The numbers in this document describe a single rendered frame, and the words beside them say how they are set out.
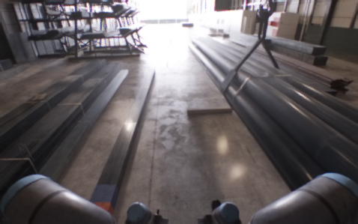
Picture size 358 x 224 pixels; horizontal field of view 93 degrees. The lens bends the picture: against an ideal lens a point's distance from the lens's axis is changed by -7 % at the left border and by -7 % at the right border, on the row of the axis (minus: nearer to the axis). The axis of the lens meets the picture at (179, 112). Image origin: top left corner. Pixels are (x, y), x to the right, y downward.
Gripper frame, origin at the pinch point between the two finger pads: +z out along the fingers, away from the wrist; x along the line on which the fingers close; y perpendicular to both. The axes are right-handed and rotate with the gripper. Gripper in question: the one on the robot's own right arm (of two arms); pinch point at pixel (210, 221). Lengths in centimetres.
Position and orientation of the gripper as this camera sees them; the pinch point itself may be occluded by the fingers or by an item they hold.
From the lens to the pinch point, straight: 131.8
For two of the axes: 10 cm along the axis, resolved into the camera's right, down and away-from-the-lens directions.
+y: 1.0, 7.8, -6.2
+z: -1.5, 6.3, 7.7
